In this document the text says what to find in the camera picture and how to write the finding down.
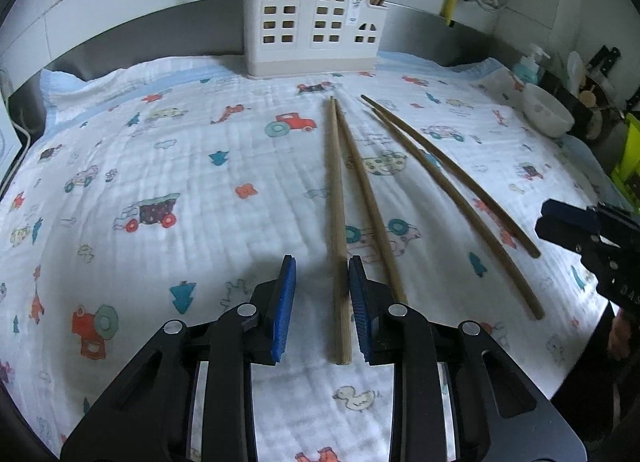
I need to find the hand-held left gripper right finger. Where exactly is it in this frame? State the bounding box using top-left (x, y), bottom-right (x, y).
top-left (347, 255), bottom-right (588, 462)

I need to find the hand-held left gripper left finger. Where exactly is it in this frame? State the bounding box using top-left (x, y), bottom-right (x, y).
top-left (60, 255), bottom-right (298, 462)

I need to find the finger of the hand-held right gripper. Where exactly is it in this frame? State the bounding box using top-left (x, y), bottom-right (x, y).
top-left (535, 219), bottom-right (591, 254)
top-left (542, 199), bottom-right (601, 224)

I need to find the dark brown chopstick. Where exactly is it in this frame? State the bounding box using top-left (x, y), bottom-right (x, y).
top-left (361, 94), bottom-right (542, 259)
top-left (371, 107), bottom-right (546, 320)

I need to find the light brown chopstick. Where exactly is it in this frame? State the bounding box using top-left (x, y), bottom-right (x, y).
top-left (332, 99), bottom-right (408, 305)
top-left (324, 96), bottom-right (353, 365)

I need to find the white plastic utensil holder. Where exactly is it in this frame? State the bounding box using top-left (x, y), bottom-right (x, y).
top-left (243, 0), bottom-right (390, 78)

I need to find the person's right hand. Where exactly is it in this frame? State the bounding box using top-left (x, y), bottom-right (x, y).
top-left (607, 309), bottom-right (635, 362)

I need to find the green dish rack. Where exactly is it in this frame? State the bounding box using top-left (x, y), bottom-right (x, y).
top-left (612, 112), bottom-right (640, 213)

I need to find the black utensil pot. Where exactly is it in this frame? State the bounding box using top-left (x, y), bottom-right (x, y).
top-left (542, 70), bottom-right (617, 141)

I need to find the white bowl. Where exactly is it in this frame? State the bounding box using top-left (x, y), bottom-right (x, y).
top-left (522, 85), bottom-right (576, 138)

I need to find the printed white blanket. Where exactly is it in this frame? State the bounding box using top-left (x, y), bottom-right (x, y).
top-left (0, 55), bottom-right (621, 462)

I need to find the white spatula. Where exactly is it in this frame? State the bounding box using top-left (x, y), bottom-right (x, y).
top-left (566, 51), bottom-right (586, 89)

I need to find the teal soap pump bottle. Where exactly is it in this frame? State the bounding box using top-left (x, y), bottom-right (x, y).
top-left (515, 44), bottom-right (551, 86)

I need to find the white cutting board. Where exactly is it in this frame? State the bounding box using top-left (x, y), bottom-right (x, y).
top-left (0, 112), bottom-right (22, 183)

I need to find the black knife handle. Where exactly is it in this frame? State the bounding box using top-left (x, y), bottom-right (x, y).
top-left (587, 46), bottom-right (621, 78)

